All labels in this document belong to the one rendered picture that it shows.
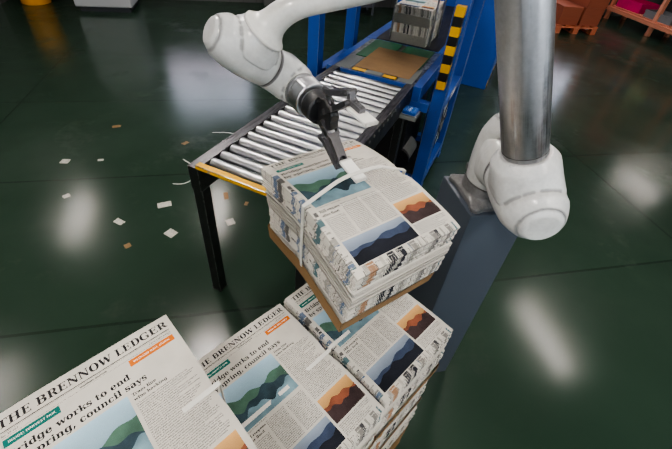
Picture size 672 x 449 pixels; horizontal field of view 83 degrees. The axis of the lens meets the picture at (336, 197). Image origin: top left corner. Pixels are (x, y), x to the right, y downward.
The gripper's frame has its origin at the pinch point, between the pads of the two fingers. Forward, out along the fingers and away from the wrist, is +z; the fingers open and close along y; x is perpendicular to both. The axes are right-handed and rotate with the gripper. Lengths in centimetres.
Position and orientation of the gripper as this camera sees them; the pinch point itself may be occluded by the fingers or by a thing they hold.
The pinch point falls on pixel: (363, 149)
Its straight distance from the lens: 79.7
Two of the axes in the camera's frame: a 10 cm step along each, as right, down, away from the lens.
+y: -1.0, 7.1, 6.9
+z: 5.4, 6.2, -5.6
